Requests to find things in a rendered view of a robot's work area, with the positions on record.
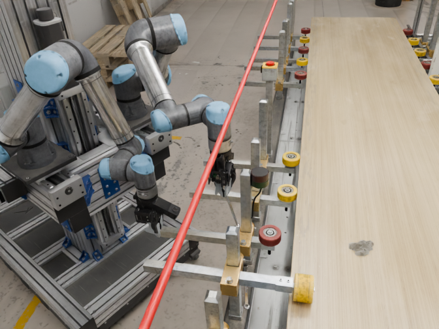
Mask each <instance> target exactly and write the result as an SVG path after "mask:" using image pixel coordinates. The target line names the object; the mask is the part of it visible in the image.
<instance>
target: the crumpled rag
mask: <svg viewBox="0 0 439 329"><path fill-rule="evenodd" d="M348 245H349V247H348V248H349V249H350V250H354V251H355V255H357V256H359V255H360V256H365V255H369V251H371V250H373V246H374V243H373V242H372V241H371V240H369V241H365V240H360V241H359V242H356V243H355V242H351V243H349V244H348Z"/></svg>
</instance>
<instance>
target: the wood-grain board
mask: <svg viewBox="0 0 439 329"><path fill-rule="evenodd" d="M360 240H365V241H369V240H371V241H372V242H373V243H374V246H373V250H371V251H369V255H365V256H360V255H359V256H357V255H355V251H354V250H350V249H349V248H348V247H349V245H348V244H349V243H351V242H355V243H356V242H359V241H360ZM296 273H298V274H307V275H313V276H314V287H315V292H314V297H313V302H312V304H308V303H304V302H295V301H293V292H292V294H291V293H289V303H288V312H287V328H286V329H439V95H438V93H437V91H436V90H435V88H434V86H433V84H432V82H431V80H430V78H429V77H428V75H427V73H426V72H425V69H424V68H423V66H422V64H421V62H420V61H419V59H418V57H417V56H416V54H415V52H414V50H413V48H412V46H411V44H410V43H409V41H408V39H407V38H406V35H405V34H404V32H403V30H402V28H401V26H400V25H399V23H398V22H397V19H396V18H333V17H312V20H311V29H310V45H309V53H308V69H307V77H306V93H305V102H304V117H303V126H302V142H301V157H300V166H299V182H298V191H297V206H296V215H295V230H294V239H293V255H292V263H291V277H293V282H295V274H296ZM293 291H294V290H293Z"/></svg>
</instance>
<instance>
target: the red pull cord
mask: <svg viewBox="0 0 439 329"><path fill-rule="evenodd" d="M277 1H278V0H275V1H274V3H273V6H272V8H271V10H270V13H269V15H268V18H267V20H266V22H265V25H264V28H263V30H262V32H261V35H260V37H259V40H258V41H257V44H256V46H255V49H254V51H253V54H252V56H251V59H250V62H249V63H248V66H247V68H246V71H245V73H244V75H243V78H242V80H241V83H240V85H239V87H238V90H237V92H236V95H235V97H234V99H233V102H232V105H231V107H230V109H229V112H228V114H227V117H226V118H225V121H224V123H223V126H222V128H221V131H220V133H219V136H218V139H217V140H216V143H215V145H214V148H213V150H212V152H211V155H210V157H209V160H208V162H207V164H206V167H205V169H204V172H203V174H202V176H201V179H200V182H199V184H198V186H197V189H196V191H195V194H194V195H193V198H192V200H191V203H190V205H189V208H188V210H187V213H186V216H185V217H184V220H183V222H182V225H181V227H180V230H179V232H178V234H177V237H176V239H175V241H174V244H173V246H172V249H171V251H170V253H169V256H168V259H167V261H166V263H165V266H164V268H163V271H162V272H161V275H160V278H159V280H158V282H157V285H156V287H155V290H154V293H153V294H152V297H151V299H150V302H149V304H148V307H147V309H146V312H145V314H144V316H143V318H142V321H141V323H140V326H139V328H138V329H150V327H151V324H152V321H153V319H154V316H155V313H156V311H157V308H158V306H159V303H160V301H161V298H162V296H163V293H164V291H165V288H166V286H167V283H168V280H169V277H170V276H171V273H172V269H173V268H174V265H175V262H176V259H177V257H178V254H179V252H180V250H181V247H182V244H183V242H184V239H185V237H186V234H187V231H188V229H189V226H190V224H191V221H192V219H193V216H194V214H195V211H196V209H197V206H198V203H199V201H200V199H201V196H202V193H203V191H204V188H205V185H206V183H207V180H208V177H209V175H210V173H211V170H212V167H213V165H214V162H215V160H216V157H217V155H218V152H219V150H220V147H221V144H222V142H223V139H224V137H225V134H226V132H227V129H228V126H229V124H230V122H231V118H232V116H233V114H234V111H235V108H236V106H237V103H238V100H239V98H240V96H241V93H242V90H243V88H244V85H245V83H246V80H247V78H248V75H249V73H250V70H251V67H252V65H253V62H254V60H255V57H256V55H257V52H258V49H259V47H260V45H261V41H262V40H263V37H264V34H265V31H266V29H267V26H268V23H269V22H270V18H271V16H272V13H273V11H274V8H275V6H276V3H277Z"/></svg>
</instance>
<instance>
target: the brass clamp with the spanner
mask: <svg viewBox="0 0 439 329"><path fill-rule="evenodd" d="M254 231H256V227H255V225H254V224H253V223H252V229H251V232H241V226H240V243H241V240H245V241H246V245H241V244H240V252H241V253H242V254H243V255H244V256H247V257H249V256H250V253H251V249H252V245H251V242H252V236H254Z"/></svg>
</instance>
